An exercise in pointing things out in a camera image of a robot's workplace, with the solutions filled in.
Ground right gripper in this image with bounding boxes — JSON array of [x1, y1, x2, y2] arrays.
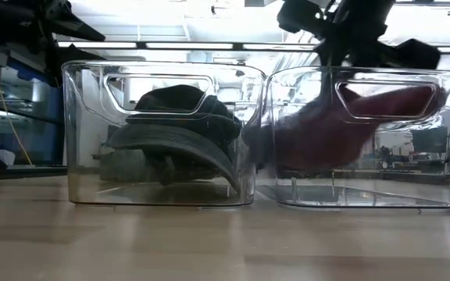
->
[[313, 37, 443, 103]]

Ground yellow cable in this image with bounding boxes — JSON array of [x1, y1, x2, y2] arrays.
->
[[0, 34, 34, 165]]

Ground black aluminium table frame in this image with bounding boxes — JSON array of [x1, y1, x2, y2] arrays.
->
[[0, 155, 450, 188]]

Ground ceiling light strip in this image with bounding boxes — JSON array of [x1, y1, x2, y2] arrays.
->
[[56, 41, 450, 55]]

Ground black monitor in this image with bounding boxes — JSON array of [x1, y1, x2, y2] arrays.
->
[[411, 126, 448, 154]]

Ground maroon cap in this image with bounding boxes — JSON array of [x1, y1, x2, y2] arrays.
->
[[244, 84, 447, 173]]

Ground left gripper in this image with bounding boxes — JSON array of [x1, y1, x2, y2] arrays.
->
[[21, 0, 107, 76]]

